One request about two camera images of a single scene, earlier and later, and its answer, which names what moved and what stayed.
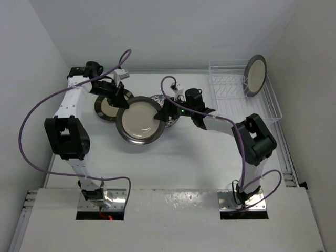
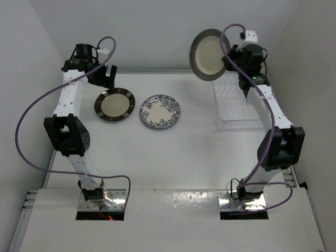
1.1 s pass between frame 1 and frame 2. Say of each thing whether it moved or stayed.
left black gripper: moved
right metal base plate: stayed
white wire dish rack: stayed
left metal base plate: stayed
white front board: stayed
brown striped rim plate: stayed
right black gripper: moved
